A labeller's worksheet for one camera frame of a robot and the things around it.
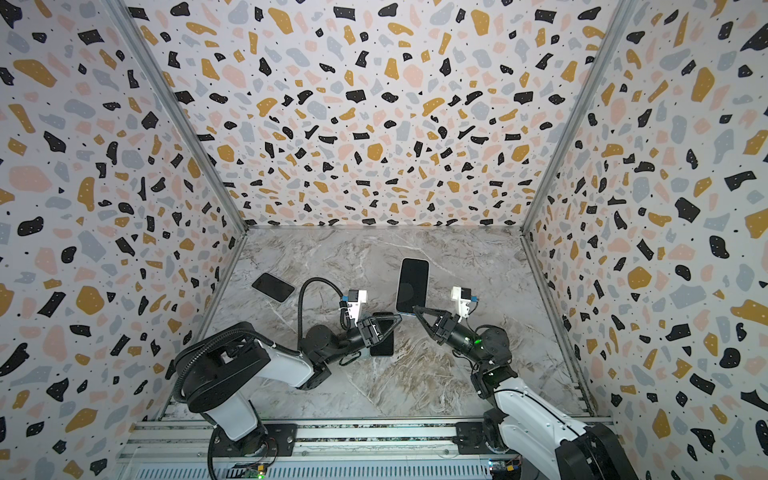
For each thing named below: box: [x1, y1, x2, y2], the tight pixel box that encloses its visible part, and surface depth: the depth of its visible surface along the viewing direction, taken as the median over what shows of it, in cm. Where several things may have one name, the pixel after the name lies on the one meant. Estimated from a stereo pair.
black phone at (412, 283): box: [396, 258, 430, 312], surface depth 76 cm
